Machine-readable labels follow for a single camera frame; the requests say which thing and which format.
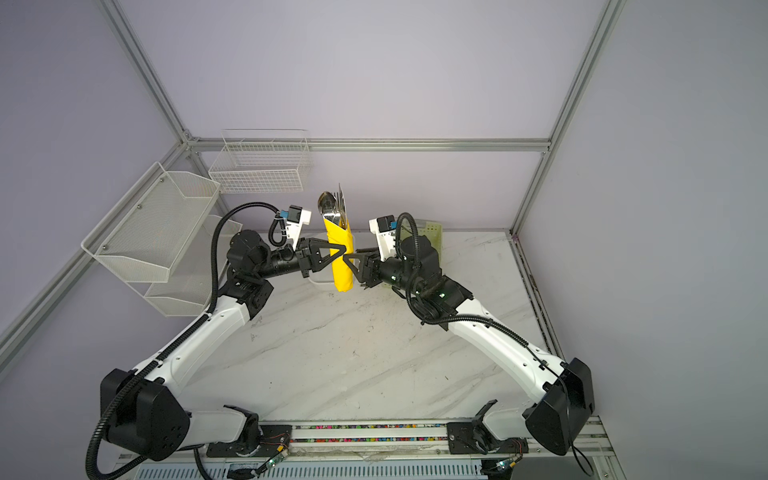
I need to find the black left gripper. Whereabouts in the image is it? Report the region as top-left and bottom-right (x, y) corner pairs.
(256, 238), (346, 281)

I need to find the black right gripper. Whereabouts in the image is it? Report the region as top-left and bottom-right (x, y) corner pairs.
(340, 246), (420, 297)

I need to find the yellow paper napkin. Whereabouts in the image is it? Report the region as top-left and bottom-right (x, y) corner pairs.
(323, 219), (355, 293)

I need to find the spoon with green handle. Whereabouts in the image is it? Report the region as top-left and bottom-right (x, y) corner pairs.
(318, 191), (344, 227)

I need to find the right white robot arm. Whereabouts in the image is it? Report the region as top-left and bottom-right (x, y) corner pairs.
(343, 236), (595, 456)

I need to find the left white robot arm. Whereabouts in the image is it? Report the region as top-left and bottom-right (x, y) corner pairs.
(89, 230), (352, 461)

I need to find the white plastic cutlery tub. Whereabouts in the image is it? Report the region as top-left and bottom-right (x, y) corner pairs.
(308, 272), (335, 291)

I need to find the light green perforated basket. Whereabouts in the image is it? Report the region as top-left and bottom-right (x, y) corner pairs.
(415, 219), (443, 257)

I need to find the lower white mesh shelf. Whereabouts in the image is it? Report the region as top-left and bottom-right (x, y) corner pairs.
(143, 215), (221, 317)

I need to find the white mesh shelf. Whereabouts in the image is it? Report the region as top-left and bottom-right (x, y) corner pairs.
(143, 215), (221, 317)
(81, 163), (220, 283)

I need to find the upper white mesh shelf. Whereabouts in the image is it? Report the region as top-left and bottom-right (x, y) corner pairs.
(81, 163), (220, 283)

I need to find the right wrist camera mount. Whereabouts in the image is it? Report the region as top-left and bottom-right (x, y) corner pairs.
(369, 215), (397, 261)

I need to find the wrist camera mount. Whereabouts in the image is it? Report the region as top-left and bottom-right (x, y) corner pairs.
(369, 215), (397, 261)
(278, 205), (312, 249)

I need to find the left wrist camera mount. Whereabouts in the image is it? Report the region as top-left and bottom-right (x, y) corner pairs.
(278, 205), (312, 249)

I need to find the white wire wall basket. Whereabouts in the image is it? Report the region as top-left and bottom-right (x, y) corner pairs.
(208, 129), (313, 194)

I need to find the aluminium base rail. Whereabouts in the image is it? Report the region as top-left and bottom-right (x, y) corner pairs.
(107, 416), (628, 480)

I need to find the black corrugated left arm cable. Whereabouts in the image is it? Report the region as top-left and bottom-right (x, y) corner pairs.
(83, 202), (283, 480)

